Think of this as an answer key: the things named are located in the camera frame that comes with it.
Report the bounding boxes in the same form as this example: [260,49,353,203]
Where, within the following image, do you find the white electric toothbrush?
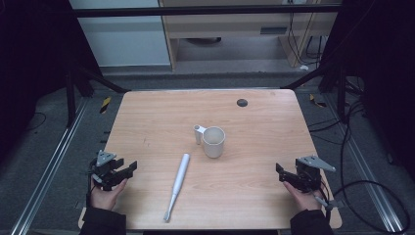
[162,153,192,224]

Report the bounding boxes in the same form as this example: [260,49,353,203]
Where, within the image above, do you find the right gripper cable with plug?
[311,178,345,223]

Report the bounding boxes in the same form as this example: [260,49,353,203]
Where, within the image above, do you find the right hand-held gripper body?
[295,154,337,194]

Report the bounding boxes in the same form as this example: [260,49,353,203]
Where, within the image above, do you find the aluminium floor rail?
[322,93,406,234]
[9,97,90,235]

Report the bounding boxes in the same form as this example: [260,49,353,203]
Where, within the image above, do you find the long black floor cable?
[307,76,412,235]

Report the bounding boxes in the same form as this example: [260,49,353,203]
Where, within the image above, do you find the person's left hand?
[89,177,129,212]

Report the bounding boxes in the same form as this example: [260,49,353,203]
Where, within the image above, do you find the black curtain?
[0,0,104,165]
[318,0,415,182]

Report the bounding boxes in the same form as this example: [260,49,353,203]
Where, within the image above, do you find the person's right hand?
[282,180,325,213]

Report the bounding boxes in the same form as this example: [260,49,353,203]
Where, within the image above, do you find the black metal stand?
[281,61,349,122]
[64,62,131,129]

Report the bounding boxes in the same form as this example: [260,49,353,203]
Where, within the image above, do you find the thin black floor cable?
[24,112,48,133]

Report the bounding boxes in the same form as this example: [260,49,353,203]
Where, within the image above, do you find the black horizontal frame bar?
[72,4,343,19]

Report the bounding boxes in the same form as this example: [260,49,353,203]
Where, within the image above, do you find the black cables under desk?
[286,0,329,67]

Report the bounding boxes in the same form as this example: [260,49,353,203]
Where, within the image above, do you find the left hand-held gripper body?
[88,149,129,192]

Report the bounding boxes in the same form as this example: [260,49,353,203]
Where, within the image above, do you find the white cup with handle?
[193,123,227,160]

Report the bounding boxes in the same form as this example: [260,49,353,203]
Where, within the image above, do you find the white cabinet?
[69,0,172,69]

